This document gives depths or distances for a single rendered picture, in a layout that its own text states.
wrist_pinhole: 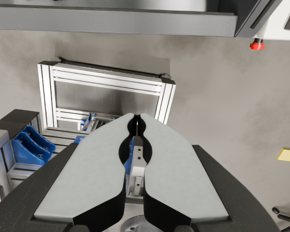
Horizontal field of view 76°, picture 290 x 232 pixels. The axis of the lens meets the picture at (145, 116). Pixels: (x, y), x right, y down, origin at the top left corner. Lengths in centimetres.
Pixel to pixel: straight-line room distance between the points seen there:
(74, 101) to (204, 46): 96
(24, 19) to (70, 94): 90
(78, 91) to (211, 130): 112
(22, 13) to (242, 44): 133
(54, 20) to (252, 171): 207
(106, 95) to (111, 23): 88
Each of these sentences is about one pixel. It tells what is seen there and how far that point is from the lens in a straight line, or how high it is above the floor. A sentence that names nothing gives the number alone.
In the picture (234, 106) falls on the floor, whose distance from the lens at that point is 167.
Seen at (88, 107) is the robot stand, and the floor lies 21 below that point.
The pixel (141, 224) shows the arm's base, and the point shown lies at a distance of 56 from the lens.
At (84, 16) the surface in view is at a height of 95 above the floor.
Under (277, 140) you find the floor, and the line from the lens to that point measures 207.
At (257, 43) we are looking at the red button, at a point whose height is 81.
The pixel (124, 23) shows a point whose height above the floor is 95.
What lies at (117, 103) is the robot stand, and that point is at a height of 21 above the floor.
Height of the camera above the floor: 136
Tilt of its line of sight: 62 degrees down
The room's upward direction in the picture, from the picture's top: 178 degrees clockwise
